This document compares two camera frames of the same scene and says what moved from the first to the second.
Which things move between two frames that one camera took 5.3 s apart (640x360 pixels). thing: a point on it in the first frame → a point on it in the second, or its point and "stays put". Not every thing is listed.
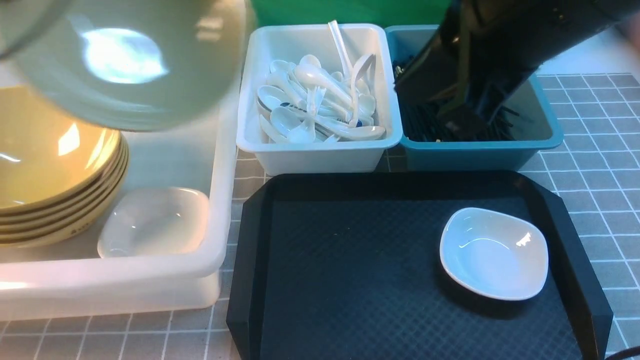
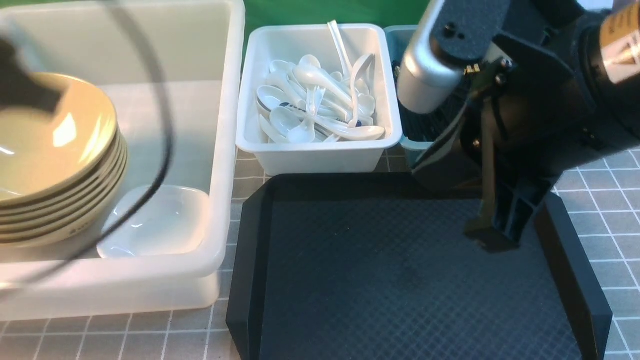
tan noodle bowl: (128, 65) → (45, 155)
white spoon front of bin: (357, 132) stays put
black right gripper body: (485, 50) → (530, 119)
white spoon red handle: (359, 68) stays put
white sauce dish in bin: (155, 222) stays put
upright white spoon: (335, 30) stays put
